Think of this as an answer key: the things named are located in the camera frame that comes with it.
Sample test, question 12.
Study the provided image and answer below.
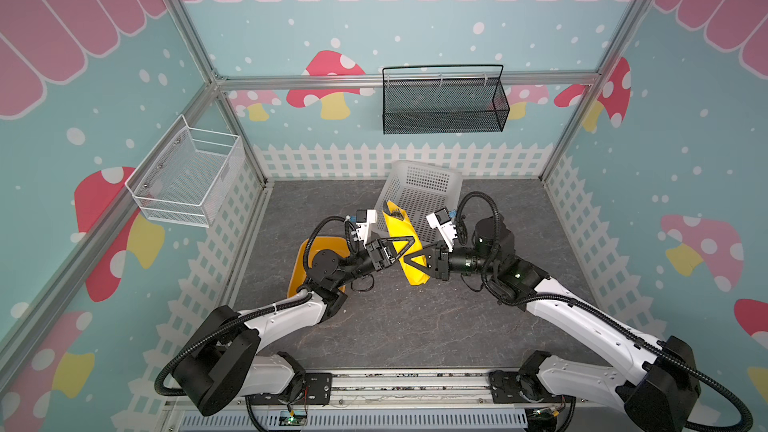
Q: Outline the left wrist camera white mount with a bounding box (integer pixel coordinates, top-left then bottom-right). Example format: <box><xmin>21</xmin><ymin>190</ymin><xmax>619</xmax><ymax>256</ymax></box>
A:
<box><xmin>353</xmin><ymin>209</ymin><xmax>377</xmax><ymax>246</ymax></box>

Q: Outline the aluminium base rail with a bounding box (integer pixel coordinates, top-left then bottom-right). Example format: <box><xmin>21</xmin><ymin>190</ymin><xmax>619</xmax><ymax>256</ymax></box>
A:
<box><xmin>167</xmin><ymin>367</ymin><xmax>661</xmax><ymax>415</ymax></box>

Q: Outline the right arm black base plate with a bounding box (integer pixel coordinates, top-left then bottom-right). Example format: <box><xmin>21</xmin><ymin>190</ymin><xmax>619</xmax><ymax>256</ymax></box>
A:
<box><xmin>488</xmin><ymin>370</ymin><xmax>568</xmax><ymax>406</ymax></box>

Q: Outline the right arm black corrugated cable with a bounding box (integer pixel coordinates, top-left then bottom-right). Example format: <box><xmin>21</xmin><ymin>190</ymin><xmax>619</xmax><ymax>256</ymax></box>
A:
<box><xmin>455</xmin><ymin>190</ymin><xmax>754</xmax><ymax>432</ymax></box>

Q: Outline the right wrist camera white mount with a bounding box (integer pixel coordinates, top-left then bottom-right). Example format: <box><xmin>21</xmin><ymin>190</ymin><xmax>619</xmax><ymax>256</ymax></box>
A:
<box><xmin>426</xmin><ymin>207</ymin><xmax>458</xmax><ymax>252</ymax></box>

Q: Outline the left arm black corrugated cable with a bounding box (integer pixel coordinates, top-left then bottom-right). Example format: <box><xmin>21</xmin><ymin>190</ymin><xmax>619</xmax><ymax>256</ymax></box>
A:
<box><xmin>154</xmin><ymin>215</ymin><xmax>361</xmax><ymax>397</ymax></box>

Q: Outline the black wire mesh wall basket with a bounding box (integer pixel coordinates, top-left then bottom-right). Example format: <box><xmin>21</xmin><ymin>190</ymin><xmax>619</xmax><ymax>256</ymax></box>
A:
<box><xmin>381</xmin><ymin>64</ymin><xmax>510</xmax><ymax>135</ymax></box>

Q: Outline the white vented cable duct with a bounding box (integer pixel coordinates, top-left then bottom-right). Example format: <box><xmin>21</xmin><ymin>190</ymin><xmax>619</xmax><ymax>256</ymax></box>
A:
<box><xmin>179</xmin><ymin>410</ymin><xmax>529</xmax><ymax>432</ymax></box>

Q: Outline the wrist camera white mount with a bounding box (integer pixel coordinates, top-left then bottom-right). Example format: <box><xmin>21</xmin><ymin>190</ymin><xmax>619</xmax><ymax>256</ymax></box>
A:
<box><xmin>353</xmin><ymin>209</ymin><xmax>377</xmax><ymax>246</ymax></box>
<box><xmin>426</xmin><ymin>207</ymin><xmax>458</xmax><ymax>252</ymax></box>

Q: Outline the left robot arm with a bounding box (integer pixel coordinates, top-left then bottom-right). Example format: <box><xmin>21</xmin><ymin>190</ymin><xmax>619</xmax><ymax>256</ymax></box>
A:
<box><xmin>154</xmin><ymin>236</ymin><xmax>415</xmax><ymax>417</ymax></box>

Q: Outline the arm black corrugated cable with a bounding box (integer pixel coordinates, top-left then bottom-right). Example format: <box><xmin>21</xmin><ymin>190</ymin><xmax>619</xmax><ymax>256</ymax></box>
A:
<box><xmin>154</xmin><ymin>215</ymin><xmax>361</xmax><ymax>397</ymax></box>
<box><xmin>455</xmin><ymin>190</ymin><xmax>754</xmax><ymax>432</ymax></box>

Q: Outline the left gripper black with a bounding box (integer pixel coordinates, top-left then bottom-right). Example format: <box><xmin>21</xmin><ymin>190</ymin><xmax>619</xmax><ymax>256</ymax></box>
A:
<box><xmin>333</xmin><ymin>238</ymin><xmax>416</xmax><ymax>288</ymax></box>

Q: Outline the white wire wall basket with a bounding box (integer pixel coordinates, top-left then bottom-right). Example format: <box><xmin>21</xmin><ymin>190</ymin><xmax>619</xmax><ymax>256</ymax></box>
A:
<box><xmin>125</xmin><ymin>116</ymin><xmax>245</xmax><ymax>228</ymax></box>

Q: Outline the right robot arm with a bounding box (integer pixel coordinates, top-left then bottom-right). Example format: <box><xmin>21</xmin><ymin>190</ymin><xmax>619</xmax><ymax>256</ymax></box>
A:
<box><xmin>404</xmin><ymin>217</ymin><xmax>701</xmax><ymax>431</ymax></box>

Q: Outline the yellow plastic utensil tray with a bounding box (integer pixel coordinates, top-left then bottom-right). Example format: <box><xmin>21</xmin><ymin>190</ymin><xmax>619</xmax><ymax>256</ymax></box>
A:
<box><xmin>286</xmin><ymin>236</ymin><xmax>352</xmax><ymax>299</ymax></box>

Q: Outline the white perforated plastic basket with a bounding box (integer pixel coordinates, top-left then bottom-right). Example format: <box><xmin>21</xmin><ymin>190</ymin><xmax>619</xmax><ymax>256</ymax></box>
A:
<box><xmin>372</xmin><ymin>161</ymin><xmax>463</xmax><ymax>243</ymax></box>

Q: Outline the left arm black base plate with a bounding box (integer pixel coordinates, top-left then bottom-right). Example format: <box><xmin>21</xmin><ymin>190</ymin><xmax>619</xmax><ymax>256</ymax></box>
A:
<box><xmin>252</xmin><ymin>373</ymin><xmax>333</xmax><ymax>407</ymax></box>

